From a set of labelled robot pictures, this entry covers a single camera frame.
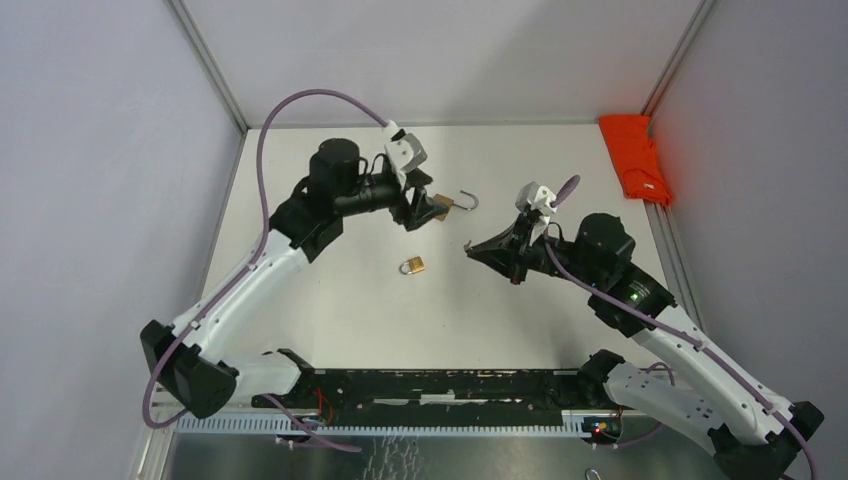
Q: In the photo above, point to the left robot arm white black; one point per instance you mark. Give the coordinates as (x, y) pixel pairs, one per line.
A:
(190, 357)

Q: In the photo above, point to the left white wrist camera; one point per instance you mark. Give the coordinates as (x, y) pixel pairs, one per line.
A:
(404, 151)

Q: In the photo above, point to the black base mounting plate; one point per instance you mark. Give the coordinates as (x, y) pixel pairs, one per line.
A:
(442, 398)

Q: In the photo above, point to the large brass padlock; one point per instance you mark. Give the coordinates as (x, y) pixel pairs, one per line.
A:
(452, 204)

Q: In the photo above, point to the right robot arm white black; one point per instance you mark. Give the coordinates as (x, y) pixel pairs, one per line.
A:
(750, 431)

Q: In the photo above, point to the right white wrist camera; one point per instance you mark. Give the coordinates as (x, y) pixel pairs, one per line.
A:
(535, 197)

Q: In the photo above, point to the orange folded cloth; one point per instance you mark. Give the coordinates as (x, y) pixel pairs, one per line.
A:
(635, 158)

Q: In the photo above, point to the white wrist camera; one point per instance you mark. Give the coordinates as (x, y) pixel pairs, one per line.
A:
(404, 151)
(535, 197)

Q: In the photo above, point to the small brass padlock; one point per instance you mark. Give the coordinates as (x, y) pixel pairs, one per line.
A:
(412, 266)

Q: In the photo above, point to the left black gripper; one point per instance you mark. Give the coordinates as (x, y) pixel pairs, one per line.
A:
(422, 209)

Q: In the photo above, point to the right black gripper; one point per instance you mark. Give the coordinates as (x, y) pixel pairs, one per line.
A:
(511, 250)

